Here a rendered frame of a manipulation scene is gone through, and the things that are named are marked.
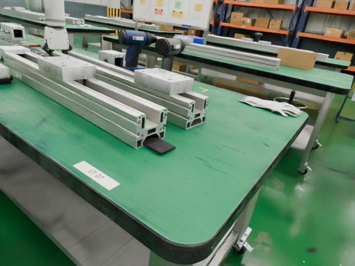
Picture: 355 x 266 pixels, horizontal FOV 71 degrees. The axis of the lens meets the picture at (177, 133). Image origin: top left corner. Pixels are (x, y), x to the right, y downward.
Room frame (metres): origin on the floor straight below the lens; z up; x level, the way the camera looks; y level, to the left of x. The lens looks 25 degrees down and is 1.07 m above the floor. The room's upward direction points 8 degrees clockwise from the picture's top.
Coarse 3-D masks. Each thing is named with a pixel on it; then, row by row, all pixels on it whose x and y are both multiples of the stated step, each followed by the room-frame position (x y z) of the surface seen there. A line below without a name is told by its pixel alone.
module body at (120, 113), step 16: (16, 64) 0.92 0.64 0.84; (32, 64) 0.85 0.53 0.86; (32, 80) 0.84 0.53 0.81; (48, 80) 0.77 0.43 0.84; (96, 80) 0.75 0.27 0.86; (48, 96) 0.77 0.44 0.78; (64, 96) 0.72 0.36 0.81; (80, 96) 0.65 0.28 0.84; (96, 96) 0.61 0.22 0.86; (112, 96) 0.68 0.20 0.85; (128, 96) 0.64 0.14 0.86; (80, 112) 0.65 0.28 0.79; (96, 112) 0.60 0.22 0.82; (112, 112) 0.56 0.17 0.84; (128, 112) 0.53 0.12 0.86; (144, 112) 0.60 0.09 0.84; (160, 112) 0.57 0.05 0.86; (112, 128) 0.56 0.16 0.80; (128, 128) 0.52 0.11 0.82; (144, 128) 0.53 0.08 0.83; (160, 128) 0.57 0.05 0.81; (128, 144) 0.52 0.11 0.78
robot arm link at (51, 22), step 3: (45, 18) 1.20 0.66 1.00; (45, 21) 1.20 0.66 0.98; (48, 21) 1.19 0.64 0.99; (51, 21) 1.19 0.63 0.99; (54, 21) 1.19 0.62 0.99; (57, 21) 1.20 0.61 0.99; (60, 21) 1.21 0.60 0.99; (63, 21) 1.22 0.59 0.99; (48, 24) 1.19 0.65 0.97; (51, 24) 1.19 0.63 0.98; (54, 24) 1.19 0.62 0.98; (57, 24) 1.19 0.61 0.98; (60, 24) 1.20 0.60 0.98; (63, 24) 1.22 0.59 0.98
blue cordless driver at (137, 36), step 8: (120, 32) 1.09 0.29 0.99; (128, 32) 1.10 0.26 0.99; (136, 32) 1.12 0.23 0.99; (144, 32) 1.15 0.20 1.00; (120, 40) 1.09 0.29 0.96; (128, 40) 1.09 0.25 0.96; (136, 40) 1.11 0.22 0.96; (144, 40) 1.13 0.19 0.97; (152, 40) 1.16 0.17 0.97; (128, 48) 1.11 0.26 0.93; (136, 48) 1.12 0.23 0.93; (128, 56) 1.11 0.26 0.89; (136, 56) 1.12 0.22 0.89; (128, 64) 1.11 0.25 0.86; (136, 64) 1.13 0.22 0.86
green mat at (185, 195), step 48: (0, 96) 0.73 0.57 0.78; (240, 96) 1.12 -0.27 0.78; (48, 144) 0.48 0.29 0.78; (96, 144) 0.51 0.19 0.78; (192, 144) 0.57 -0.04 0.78; (240, 144) 0.61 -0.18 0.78; (144, 192) 0.36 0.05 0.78; (192, 192) 0.38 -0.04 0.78; (240, 192) 0.40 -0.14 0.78; (192, 240) 0.26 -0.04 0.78
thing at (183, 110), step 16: (96, 64) 1.06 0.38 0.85; (112, 64) 1.03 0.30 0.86; (112, 80) 0.87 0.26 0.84; (128, 80) 0.82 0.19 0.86; (144, 96) 0.77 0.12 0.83; (160, 96) 0.72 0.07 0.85; (176, 96) 0.70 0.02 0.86; (192, 96) 0.74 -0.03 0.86; (176, 112) 0.68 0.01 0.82; (192, 112) 0.67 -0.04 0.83
